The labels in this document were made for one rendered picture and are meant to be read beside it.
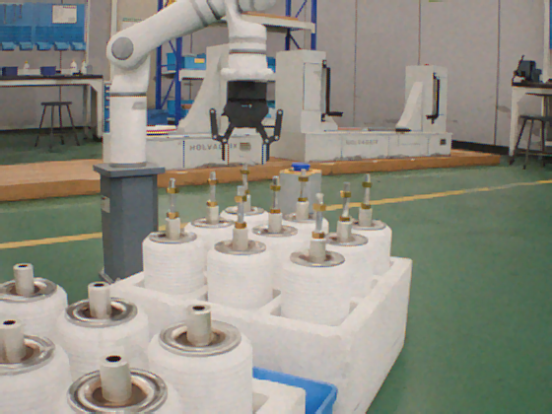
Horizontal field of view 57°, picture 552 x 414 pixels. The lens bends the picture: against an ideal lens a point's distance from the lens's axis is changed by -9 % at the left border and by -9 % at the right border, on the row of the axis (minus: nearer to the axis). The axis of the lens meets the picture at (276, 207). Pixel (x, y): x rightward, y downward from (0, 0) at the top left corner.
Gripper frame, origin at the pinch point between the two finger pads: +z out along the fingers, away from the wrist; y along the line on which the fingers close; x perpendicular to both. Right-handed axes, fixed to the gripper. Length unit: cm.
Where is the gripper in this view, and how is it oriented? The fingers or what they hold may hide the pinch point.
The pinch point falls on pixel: (245, 157)
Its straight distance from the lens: 104.0
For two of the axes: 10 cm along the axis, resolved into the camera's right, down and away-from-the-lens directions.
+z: -0.2, 9.8, 1.9
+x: 0.5, 1.9, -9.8
